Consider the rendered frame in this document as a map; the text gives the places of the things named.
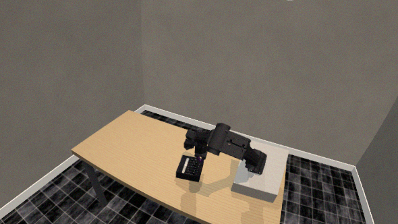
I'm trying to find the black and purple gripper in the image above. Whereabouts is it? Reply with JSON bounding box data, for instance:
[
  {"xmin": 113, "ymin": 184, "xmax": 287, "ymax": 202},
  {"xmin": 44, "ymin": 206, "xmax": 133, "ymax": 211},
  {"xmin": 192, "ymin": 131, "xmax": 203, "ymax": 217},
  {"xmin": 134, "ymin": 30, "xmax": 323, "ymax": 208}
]
[{"xmin": 194, "ymin": 145, "xmax": 207, "ymax": 163}]

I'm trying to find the black lighting desk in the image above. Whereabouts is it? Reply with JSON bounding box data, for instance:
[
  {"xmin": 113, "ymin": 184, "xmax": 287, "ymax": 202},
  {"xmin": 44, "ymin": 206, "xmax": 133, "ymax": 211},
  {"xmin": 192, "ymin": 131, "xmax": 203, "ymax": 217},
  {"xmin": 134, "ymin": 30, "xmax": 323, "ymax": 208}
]
[{"xmin": 176, "ymin": 155, "xmax": 204, "ymax": 182}]

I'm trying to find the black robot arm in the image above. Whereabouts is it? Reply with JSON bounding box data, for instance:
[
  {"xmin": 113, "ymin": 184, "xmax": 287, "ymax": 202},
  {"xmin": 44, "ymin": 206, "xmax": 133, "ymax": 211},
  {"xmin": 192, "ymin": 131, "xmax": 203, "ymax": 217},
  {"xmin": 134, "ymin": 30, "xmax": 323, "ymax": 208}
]
[{"xmin": 183, "ymin": 123, "xmax": 267, "ymax": 175}]

